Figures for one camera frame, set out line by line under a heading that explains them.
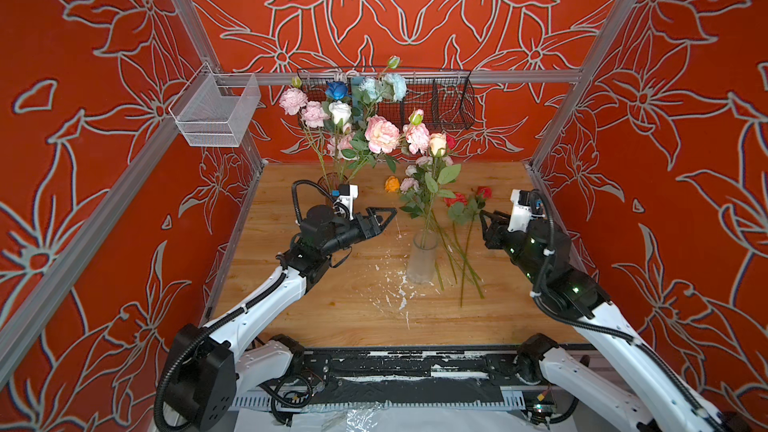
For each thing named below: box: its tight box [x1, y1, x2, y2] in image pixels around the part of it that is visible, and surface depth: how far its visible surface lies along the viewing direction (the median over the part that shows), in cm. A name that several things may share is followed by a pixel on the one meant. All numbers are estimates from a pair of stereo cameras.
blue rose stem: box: [326, 81, 349, 100], surface depth 75 cm
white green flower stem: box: [352, 55, 407, 132], surface depth 76 cm
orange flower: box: [384, 175, 400, 193], surface depth 112 cm
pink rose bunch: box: [342, 109, 431, 183], surface depth 63 cm
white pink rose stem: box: [421, 132, 462, 248], surface depth 70 cm
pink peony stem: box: [279, 76, 331, 185], surface depth 78 cm
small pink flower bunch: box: [399, 156, 461, 284], surface depth 97 cm
